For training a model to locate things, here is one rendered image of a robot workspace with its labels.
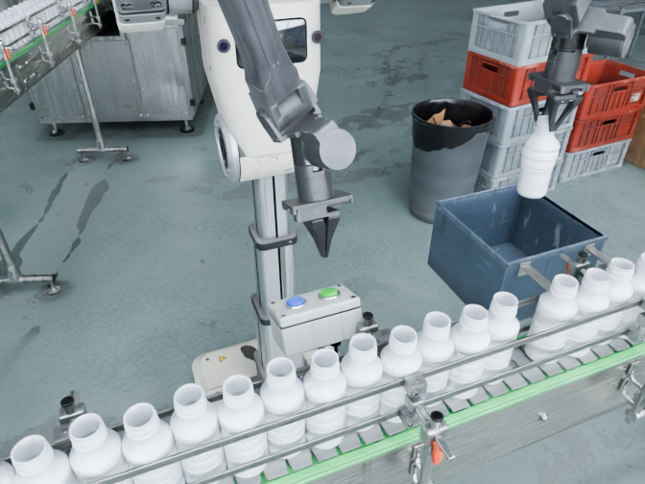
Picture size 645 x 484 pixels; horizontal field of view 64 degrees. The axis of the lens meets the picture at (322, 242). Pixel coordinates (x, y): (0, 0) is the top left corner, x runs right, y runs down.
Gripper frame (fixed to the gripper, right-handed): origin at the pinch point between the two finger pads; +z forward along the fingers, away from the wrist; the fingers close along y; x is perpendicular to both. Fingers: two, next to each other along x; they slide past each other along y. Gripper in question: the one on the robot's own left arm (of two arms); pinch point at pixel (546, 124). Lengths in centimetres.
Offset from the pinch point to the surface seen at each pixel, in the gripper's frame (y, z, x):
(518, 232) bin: 29, 48, -28
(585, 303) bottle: -32.5, 17.5, 13.2
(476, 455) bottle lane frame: -36, 44, 31
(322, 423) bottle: -36, 25, 59
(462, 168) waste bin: 141, 82, -84
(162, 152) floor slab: 305, 121, 69
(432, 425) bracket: -43, 22, 47
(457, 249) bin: 17.9, 41.1, 2.0
